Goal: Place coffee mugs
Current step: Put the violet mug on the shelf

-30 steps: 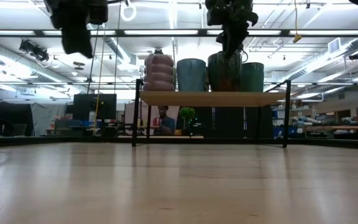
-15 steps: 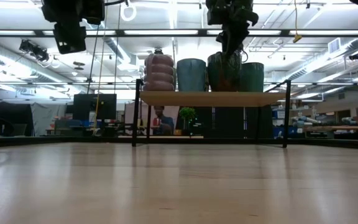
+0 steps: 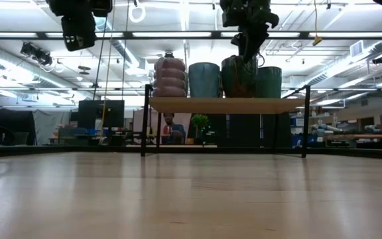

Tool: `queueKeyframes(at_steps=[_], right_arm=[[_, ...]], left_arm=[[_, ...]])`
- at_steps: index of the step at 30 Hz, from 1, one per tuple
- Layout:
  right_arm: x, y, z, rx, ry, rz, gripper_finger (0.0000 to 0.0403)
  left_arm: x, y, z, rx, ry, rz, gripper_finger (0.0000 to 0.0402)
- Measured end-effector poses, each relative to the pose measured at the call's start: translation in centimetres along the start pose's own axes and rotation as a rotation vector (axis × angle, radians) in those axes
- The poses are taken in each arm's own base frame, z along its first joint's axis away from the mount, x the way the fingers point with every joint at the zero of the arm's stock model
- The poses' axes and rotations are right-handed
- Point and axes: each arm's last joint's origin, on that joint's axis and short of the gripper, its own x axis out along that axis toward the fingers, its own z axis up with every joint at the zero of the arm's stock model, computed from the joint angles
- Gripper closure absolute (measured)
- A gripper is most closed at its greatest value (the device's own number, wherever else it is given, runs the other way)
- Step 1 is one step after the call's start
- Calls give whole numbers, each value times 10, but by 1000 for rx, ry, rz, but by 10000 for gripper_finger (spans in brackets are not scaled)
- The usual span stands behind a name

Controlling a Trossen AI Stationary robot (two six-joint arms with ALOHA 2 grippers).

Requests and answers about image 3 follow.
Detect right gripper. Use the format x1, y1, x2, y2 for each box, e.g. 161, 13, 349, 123
220, 0, 280, 64

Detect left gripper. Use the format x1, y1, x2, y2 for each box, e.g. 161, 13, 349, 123
46, 0, 113, 52

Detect dark glazed mug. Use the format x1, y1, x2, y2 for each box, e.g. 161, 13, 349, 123
221, 54, 260, 98

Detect teal mug white inside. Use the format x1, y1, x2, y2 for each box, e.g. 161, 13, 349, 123
256, 66, 283, 99

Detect blue mug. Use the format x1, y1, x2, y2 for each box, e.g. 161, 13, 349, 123
188, 62, 222, 98

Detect ribbed purple mug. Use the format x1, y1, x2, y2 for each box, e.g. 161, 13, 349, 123
153, 56, 188, 98

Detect black overhead beam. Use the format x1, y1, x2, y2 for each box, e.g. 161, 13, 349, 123
0, 31, 382, 41

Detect black ceiling device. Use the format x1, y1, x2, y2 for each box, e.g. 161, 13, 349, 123
20, 42, 54, 67

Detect wooden shelf riser black legs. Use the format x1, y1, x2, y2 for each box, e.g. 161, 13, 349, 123
140, 84, 311, 159

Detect dark cabinet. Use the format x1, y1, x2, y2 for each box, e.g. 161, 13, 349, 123
216, 112, 293, 149

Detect green potted plant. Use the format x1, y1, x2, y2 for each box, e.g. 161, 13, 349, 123
190, 114, 211, 146

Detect black monitor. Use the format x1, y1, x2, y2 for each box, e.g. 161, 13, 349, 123
77, 99, 125, 129

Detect ceiling air vent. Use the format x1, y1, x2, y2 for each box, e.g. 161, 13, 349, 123
349, 39, 365, 58

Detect blue storage bin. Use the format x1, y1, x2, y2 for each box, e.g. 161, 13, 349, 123
291, 134, 324, 149

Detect person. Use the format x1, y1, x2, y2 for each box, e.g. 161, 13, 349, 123
160, 112, 187, 145

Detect grey cloth cover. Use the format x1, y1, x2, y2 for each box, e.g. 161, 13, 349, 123
32, 109, 72, 146

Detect black cloth cover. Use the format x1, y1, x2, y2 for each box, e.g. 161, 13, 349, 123
0, 108, 36, 147

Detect pale pink partition panel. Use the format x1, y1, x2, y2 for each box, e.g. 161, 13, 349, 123
133, 109, 192, 144

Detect long wooden table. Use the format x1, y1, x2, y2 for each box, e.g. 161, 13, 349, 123
323, 132, 382, 141

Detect white hanging ring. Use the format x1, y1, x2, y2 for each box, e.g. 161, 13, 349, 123
127, 0, 147, 24

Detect yellow cord with hook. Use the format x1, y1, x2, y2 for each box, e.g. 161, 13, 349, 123
312, 0, 323, 46

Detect black metal table frame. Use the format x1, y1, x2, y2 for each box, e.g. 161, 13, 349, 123
0, 144, 382, 161

